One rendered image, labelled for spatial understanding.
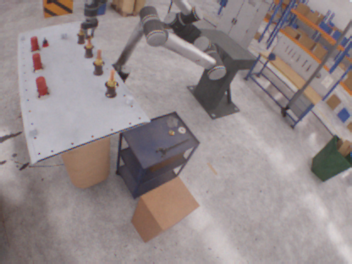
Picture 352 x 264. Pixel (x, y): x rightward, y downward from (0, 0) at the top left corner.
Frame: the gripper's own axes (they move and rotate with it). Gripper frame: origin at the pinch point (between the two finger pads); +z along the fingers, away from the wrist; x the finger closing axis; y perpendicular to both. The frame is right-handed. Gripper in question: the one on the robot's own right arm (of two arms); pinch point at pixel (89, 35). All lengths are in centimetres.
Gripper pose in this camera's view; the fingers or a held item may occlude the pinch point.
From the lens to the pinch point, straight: 174.3
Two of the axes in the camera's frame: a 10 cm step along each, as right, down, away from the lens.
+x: -5.9, 5.1, -6.3
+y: -7.6, -6.2, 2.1
